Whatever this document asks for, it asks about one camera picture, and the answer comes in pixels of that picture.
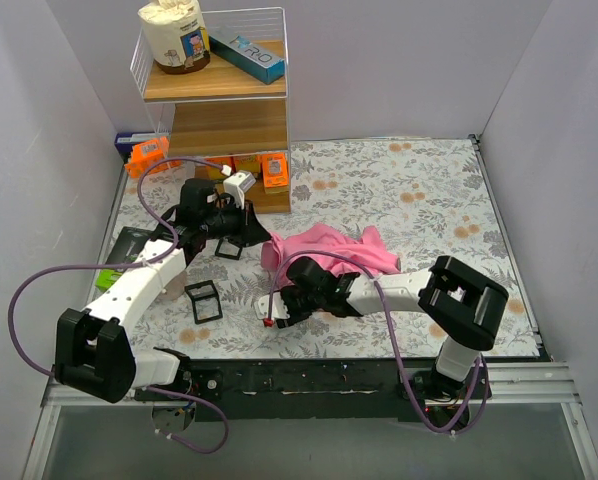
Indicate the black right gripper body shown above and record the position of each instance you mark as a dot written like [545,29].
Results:
[287,304]

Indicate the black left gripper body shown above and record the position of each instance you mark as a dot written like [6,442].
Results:
[249,223]

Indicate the pink t-shirt garment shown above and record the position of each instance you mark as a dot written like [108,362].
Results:
[369,250]

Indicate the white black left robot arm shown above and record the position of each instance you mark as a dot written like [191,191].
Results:
[93,352]

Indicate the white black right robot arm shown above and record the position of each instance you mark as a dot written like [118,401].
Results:
[464,303]

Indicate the black display case far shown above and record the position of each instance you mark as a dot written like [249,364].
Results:
[227,250]

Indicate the black display case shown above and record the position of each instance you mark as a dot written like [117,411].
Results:
[227,250]
[204,301]

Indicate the yellow green packet left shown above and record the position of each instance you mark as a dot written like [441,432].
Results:
[216,173]

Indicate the yellow green packet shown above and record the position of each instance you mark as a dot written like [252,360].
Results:
[249,163]
[216,173]

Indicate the yellow green packet middle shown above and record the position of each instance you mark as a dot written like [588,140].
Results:
[249,163]

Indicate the orange packet on shelf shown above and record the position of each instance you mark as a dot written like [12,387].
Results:
[275,172]

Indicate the black flat product box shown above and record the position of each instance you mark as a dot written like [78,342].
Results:
[127,246]

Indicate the orange box beside shelf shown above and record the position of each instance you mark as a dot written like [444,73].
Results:
[146,154]

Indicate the black display case near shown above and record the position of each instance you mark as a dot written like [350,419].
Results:
[204,301]

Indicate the pink toilet paper roll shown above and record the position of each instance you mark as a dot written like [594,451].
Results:
[175,287]

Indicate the dark blue flat box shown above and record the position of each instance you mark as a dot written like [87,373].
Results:
[124,142]

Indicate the green small box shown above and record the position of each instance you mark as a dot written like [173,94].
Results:
[106,278]

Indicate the floral patterned table mat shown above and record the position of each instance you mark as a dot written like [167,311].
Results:
[417,198]

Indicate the teal rectangular box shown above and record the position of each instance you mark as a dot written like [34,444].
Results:
[250,57]

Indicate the wrapped toilet paper roll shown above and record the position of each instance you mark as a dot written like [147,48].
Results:
[177,35]

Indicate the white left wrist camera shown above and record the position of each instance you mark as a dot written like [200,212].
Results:
[237,185]

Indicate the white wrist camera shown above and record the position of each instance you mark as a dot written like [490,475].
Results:
[237,185]
[270,309]

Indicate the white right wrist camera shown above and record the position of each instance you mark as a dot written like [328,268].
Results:
[270,309]

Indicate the white wire wooden shelf rack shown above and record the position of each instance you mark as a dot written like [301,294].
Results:
[221,110]

